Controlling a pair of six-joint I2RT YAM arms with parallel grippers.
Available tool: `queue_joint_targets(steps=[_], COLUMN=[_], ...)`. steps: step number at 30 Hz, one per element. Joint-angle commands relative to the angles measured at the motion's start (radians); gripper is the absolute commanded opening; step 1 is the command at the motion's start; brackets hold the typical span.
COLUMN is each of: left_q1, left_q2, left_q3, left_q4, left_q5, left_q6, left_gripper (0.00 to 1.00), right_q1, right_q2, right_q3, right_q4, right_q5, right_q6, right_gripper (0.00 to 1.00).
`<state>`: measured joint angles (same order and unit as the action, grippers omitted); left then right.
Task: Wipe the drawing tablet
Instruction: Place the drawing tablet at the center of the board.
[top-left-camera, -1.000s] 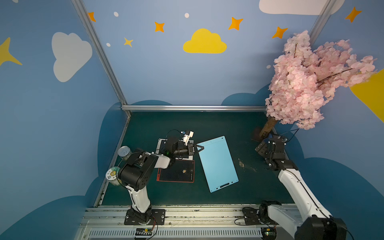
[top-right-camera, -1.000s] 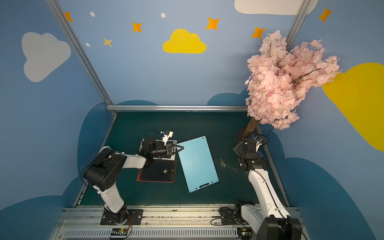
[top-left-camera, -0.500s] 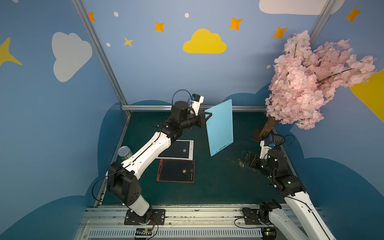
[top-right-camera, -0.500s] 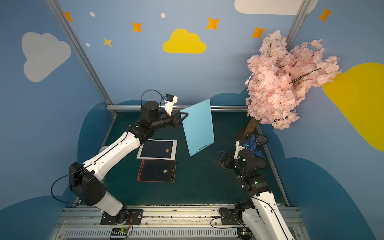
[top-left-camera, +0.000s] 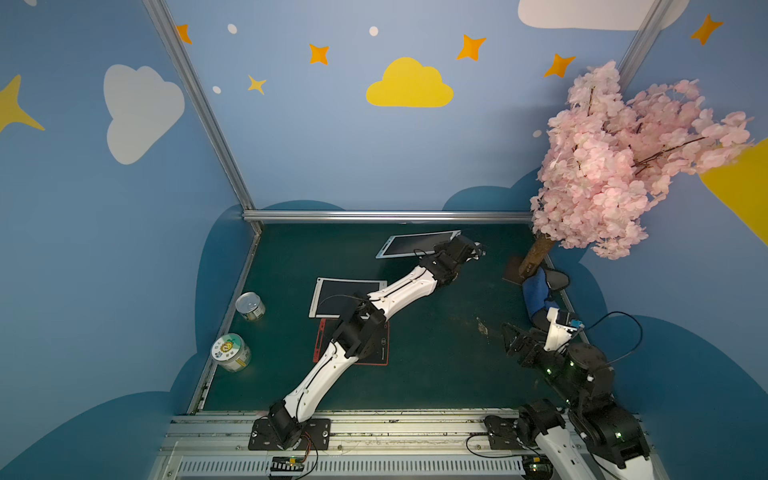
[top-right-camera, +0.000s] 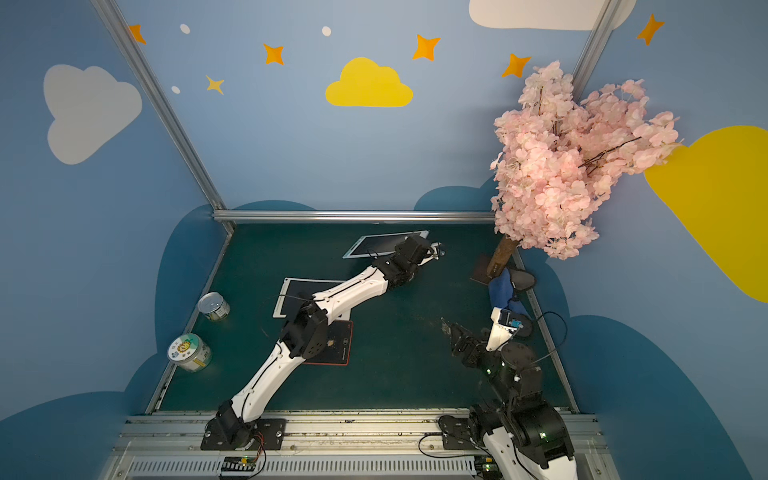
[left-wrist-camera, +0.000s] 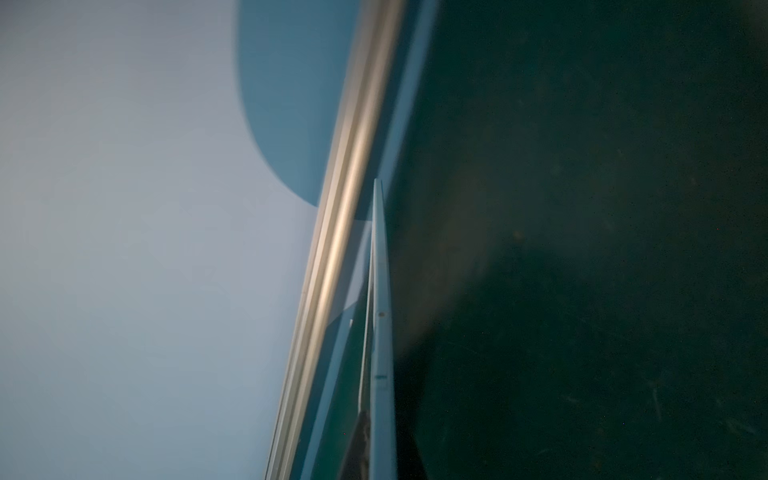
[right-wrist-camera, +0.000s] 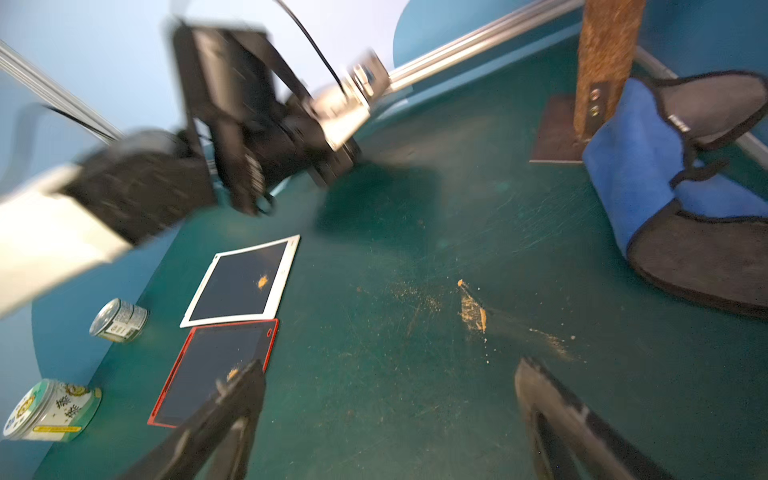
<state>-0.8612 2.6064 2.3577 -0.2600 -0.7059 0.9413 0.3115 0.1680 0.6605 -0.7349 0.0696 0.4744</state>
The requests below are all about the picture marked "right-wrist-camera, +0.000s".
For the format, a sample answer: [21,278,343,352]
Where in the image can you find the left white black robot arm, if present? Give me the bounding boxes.
[1,22,344,313]

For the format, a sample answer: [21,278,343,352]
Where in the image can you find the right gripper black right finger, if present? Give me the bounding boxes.
[514,357,673,479]

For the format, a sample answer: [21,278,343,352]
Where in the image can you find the white frame drawing tablet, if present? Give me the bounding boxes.
[179,235,300,329]

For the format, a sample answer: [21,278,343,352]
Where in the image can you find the dark square tree base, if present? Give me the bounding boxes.
[529,94,586,165]

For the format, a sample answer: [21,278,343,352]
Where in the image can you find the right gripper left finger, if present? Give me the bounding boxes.
[120,360,266,479]

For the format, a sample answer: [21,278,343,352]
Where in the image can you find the red frame drawing tablet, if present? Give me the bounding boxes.
[148,319,279,428]

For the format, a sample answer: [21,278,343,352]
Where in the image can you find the blue wiping cloth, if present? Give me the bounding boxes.
[583,70,767,319]

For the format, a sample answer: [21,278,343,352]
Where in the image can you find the pink cherry blossom tree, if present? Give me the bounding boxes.
[573,0,646,141]

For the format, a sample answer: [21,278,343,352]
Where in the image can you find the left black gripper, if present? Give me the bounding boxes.
[171,23,360,216]

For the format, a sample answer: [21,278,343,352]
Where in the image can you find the silver tin can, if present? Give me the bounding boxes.
[89,298,149,343]

